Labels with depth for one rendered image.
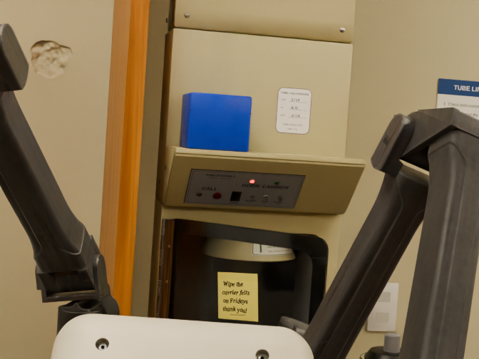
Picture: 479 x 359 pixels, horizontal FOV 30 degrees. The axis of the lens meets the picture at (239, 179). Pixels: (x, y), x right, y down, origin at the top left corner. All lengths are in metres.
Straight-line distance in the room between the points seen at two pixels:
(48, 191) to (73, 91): 0.89
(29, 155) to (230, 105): 0.49
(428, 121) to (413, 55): 1.11
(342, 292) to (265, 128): 0.54
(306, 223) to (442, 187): 0.66
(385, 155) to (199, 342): 0.41
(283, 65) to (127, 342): 0.93
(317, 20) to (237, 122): 0.27
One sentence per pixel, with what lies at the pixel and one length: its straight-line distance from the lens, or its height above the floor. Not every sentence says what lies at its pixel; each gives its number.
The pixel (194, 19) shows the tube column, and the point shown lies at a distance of 1.54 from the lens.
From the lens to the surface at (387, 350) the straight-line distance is 1.59.
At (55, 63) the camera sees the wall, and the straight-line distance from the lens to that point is 1.95.
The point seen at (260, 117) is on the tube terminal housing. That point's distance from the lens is 1.55.
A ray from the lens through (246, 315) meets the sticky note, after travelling 1.45.
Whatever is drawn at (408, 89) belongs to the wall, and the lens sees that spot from 2.10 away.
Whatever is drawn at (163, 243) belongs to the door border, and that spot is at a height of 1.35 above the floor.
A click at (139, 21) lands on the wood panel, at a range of 1.44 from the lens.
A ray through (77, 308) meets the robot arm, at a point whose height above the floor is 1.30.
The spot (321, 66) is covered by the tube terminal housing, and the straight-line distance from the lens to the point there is 1.58.
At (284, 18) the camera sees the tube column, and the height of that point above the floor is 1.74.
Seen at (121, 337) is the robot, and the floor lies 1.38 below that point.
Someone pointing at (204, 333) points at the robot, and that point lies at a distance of 0.71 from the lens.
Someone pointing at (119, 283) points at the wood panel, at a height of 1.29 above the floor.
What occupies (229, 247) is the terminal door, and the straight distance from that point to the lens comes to 1.45.
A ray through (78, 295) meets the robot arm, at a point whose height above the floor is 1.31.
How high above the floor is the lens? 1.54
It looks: 3 degrees down
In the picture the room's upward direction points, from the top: 4 degrees clockwise
